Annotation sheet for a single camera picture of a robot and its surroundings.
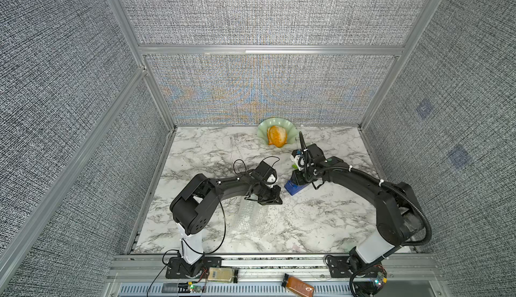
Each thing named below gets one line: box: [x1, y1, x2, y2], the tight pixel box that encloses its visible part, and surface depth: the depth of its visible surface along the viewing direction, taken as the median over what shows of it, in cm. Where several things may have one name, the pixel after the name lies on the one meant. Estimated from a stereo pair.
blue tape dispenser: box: [284, 180, 307, 196], surface depth 90 cm
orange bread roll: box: [266, 124, 288, 148], surface depth 106 cm
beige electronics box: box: [207, 267, 234, 283], surface depth 70 cm
